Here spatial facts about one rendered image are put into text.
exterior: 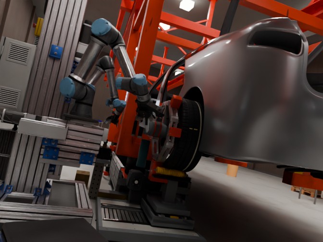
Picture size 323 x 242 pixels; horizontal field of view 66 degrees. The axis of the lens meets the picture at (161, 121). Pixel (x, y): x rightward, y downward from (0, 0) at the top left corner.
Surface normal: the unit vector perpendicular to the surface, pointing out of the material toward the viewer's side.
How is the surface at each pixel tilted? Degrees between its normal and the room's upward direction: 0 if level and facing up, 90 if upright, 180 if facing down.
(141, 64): 90
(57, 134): 90
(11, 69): 90
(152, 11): 90
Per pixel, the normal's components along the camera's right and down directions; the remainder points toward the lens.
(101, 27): -0.28, -0.24
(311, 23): 0.26, 0.00
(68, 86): -0.42, -0.01
